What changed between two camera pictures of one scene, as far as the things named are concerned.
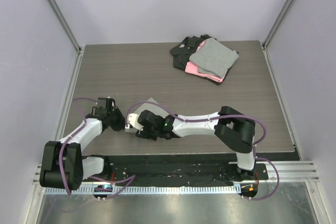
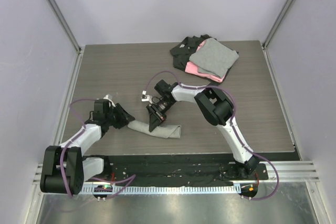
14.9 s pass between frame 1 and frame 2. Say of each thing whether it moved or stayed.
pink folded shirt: stayed
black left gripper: stayed
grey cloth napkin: moved
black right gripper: moved
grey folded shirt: stayed
